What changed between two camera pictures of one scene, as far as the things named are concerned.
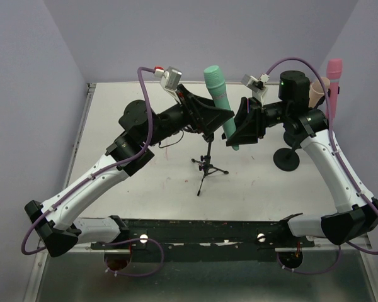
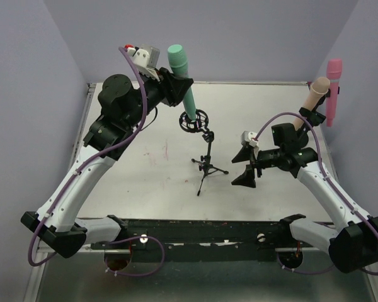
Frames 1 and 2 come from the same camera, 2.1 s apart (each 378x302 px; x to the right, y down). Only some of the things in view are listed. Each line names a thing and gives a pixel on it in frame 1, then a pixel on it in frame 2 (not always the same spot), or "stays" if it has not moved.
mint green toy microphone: (215, 80) to (177, 62)
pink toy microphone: (334, 70) stays
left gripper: (191, 111) to (166, 87)
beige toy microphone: (317, 90) stays
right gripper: (256, 117) to (255, 163)
